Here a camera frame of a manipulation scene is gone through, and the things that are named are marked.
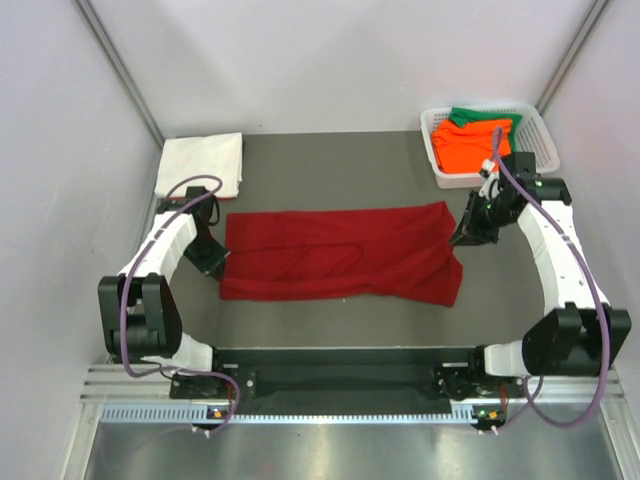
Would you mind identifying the white plastic basket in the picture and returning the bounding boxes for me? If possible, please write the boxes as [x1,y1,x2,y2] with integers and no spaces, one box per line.
[420,102,560,189]

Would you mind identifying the green t shirt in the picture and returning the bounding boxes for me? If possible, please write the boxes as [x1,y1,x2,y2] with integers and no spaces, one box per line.
[447,107,522,153]

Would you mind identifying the dark red t shirt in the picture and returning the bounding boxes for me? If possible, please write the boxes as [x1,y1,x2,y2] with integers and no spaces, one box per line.
[220,202,463,307]

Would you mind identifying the folded red t shirt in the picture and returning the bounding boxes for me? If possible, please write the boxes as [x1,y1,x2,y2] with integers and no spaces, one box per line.
[163,195,237,202]

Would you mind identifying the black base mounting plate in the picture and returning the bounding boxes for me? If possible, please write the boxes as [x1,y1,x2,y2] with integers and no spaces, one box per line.
[168,347,528,414]

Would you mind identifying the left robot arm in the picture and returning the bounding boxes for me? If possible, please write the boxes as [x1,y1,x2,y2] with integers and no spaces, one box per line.
[97,175,236,398]

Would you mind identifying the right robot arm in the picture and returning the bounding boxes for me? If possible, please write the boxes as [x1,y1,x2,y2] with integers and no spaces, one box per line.
[434,152,631,400]

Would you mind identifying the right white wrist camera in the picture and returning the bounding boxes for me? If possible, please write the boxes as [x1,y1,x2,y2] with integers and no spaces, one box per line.
[479,159,501,201]

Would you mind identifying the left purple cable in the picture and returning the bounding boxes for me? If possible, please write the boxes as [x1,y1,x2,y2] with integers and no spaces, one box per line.
[120,174,242,437]

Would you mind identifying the aluminium frame rail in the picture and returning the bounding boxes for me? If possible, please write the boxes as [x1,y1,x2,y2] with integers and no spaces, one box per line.
[80,364,597,405]

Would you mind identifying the folded white t shirt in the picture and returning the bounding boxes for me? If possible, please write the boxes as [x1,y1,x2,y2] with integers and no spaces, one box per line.
[154,132,243,198]

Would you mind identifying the orange t shirt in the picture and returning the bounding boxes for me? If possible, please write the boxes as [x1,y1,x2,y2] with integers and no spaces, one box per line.
[431,118,513,175]

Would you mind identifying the grey slotted cable duct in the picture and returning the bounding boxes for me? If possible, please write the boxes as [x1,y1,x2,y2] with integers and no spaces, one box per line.
[100,403,505,425]

